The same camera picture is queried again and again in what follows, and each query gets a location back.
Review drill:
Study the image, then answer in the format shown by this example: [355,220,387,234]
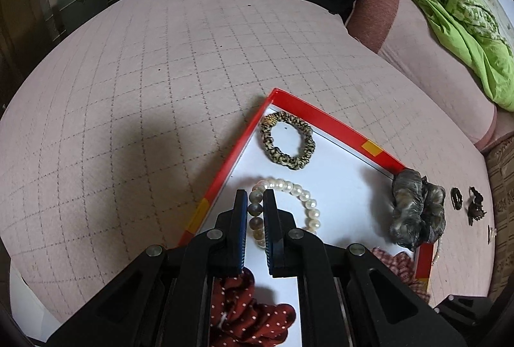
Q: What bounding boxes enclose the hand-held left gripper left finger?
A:
[46,189,247,347]

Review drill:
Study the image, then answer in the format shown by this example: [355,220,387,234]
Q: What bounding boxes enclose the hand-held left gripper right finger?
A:
[263,189,468,347]

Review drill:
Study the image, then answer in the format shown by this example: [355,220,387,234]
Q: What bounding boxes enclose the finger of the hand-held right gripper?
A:
[433,293,496,335]

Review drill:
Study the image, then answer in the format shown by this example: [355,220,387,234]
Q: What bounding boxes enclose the red polka dot scrunchie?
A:
[209,269,298,347]

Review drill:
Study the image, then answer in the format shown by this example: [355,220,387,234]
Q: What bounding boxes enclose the white pearl bracelet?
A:
[248,176,321,251]

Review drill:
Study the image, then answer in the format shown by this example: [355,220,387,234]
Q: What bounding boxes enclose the pale green bead bracelet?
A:
[430,237,443,267]

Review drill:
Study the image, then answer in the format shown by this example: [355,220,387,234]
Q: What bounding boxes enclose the red plaid scrunchie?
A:
[371,247,430,295]

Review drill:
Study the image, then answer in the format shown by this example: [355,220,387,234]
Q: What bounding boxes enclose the leopard print scrunchie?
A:
[259,110,316,171]

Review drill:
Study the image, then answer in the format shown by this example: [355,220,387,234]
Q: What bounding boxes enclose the brown glitter claw hair clip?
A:
[465,198,487,226]

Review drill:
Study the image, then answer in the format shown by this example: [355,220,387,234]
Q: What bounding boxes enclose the red cardboard box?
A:
[177,87,435,347]

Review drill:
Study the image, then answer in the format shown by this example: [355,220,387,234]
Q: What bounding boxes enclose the dark sheer organza scrunchie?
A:
[418,182,447,245]

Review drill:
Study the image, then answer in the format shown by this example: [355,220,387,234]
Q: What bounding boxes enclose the silver grey satin scrunchie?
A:
[390,168,427,251]

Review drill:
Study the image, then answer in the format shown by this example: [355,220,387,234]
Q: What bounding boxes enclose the striped floral sofa cushion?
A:
[480,138,514,303]

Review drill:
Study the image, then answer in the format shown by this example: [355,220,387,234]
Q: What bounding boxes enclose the pink quilted sofa cover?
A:
[0,0,492,325]

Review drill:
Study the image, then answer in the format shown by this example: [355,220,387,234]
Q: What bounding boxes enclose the bright green cloth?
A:
[402,0,514,111]

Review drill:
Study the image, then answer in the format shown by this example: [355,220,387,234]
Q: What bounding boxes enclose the pink bolster cushion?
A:
[345,0,499,145]

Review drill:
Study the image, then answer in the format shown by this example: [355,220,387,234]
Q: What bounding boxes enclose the green white patterned cloth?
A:
[454,0,504,40]

